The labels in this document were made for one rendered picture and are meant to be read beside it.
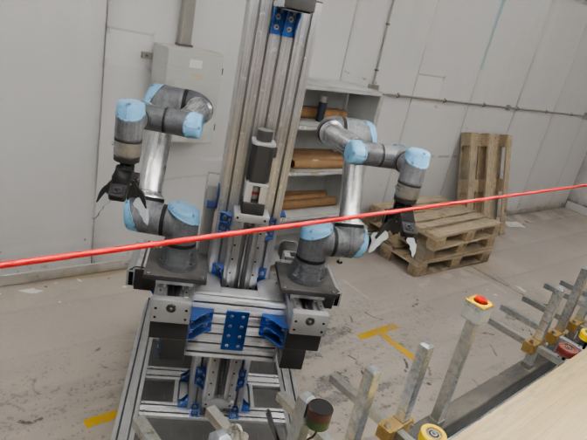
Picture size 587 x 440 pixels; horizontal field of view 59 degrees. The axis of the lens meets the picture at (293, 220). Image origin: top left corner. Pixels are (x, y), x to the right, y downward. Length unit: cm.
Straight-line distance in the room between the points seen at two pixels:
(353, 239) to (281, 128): 50
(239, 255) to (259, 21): 87
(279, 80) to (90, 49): 180
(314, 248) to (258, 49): 74
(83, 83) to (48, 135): 38
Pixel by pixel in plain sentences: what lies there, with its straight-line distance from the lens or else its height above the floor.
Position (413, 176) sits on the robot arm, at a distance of 160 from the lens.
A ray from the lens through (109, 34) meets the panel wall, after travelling 353.
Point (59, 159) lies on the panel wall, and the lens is 361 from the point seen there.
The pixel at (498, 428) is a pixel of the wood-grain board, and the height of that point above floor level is 90.
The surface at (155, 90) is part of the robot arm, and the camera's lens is 194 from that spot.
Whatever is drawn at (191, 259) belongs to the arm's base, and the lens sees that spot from 194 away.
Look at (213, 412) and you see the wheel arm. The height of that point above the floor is 86.
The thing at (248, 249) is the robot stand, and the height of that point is 109.
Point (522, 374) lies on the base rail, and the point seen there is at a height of 70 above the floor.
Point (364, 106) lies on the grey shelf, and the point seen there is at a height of 140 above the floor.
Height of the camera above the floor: 196
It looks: 21 degrees down
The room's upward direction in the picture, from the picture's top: 12 degrees clockwise
